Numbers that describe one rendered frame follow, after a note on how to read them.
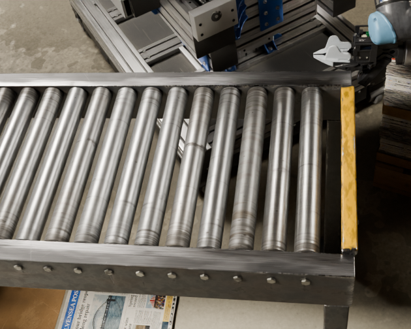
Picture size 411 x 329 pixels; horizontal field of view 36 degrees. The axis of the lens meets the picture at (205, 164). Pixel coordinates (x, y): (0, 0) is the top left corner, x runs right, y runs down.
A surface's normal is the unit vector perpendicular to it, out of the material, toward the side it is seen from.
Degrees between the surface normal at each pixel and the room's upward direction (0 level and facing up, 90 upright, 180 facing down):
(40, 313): 0
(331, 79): 0
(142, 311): 1
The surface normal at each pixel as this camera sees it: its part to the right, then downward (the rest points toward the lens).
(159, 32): -0.13, -0.62
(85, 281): -0.13, 0.78
